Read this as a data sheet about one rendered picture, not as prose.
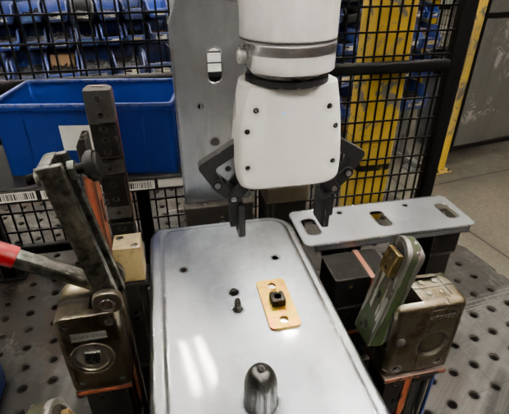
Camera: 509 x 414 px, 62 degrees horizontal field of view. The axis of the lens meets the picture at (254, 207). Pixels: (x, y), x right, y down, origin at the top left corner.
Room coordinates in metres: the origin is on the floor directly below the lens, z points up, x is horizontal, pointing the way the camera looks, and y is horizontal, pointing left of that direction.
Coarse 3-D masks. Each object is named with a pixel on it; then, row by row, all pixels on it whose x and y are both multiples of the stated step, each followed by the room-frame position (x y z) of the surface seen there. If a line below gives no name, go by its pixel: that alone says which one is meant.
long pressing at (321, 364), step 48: (192, 240) 0.52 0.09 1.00; (240, 240) 0.52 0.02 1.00; (288, 240) 0.52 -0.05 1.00; (192, 288) 0.41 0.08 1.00; (240, 288) 0.41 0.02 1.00; (288, 288) 0.41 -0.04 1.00; (192, 336) 0.33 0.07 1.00; (240, 336) 0.33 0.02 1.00; (288, 336) 0.33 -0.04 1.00; (336, 336) 0.33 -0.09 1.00; (192, 384) 0.27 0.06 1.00; (240, 384) 0.27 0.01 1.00; (288, 384) 0.27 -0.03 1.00; (336, 384) 0.27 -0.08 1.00
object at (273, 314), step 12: (264, 288) 0.41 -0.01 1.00; (276, 288) 0.41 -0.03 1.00; (264, 300) 0.39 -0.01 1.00; (276, 300) 0.38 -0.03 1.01; (288, 300) 0.39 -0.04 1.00; (264, 312) 0.37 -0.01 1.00; (276, 312) 0.37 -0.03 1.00; (288, 312) 0.37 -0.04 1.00; (276, 324) 0.35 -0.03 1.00; (288, 324) 0.35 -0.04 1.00
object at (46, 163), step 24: (48, 168) 0.32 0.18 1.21; (72, 168) 0.34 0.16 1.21; (96, 168) 0.34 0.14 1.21; (48, 192) 0.32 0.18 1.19; (72, 192) 0.33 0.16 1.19; (72, 216) 0.33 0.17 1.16; (72, 240) 0.32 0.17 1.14; (96, 240) 0.35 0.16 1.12; (96, 264) 0.33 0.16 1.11; (96, 288) 0.33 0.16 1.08; (120, 288) 0.36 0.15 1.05
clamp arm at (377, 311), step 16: (400, 240) 0.36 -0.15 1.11; (416, 240) 0.35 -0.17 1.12; (384, 256) 0.36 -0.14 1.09; (400, 256) 0.34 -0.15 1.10; (416, 256) 0.34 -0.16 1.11; (384, 272) 0.35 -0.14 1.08; (400, 272) 0.34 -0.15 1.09; (416, 272) 0.34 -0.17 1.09; (384, 288) 0.35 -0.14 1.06; (400, 288) 0.34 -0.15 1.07; (368, 304) 0.36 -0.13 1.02; (384, 304) 0.34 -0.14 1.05; (400, 304) 0.34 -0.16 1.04; (368, 320) 0.35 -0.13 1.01; (384, 320) 0.33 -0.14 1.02; (368, 336) 0.34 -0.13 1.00; (384, 336) 0.34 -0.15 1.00
